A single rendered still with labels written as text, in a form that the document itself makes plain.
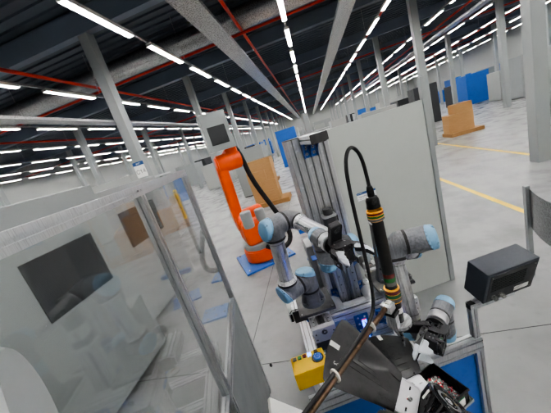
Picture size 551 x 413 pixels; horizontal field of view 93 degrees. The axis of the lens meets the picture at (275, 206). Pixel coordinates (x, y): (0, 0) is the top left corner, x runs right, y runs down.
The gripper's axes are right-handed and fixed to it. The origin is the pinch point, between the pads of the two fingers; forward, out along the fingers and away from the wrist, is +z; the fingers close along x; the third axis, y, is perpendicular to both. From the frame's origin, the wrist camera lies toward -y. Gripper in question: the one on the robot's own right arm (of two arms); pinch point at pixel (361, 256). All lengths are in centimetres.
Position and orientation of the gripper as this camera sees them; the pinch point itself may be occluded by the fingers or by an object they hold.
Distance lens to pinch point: 86.7
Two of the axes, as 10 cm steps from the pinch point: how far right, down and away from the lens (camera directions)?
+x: -9.2, 3.4, -2.1
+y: 2.9, 9.3, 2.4
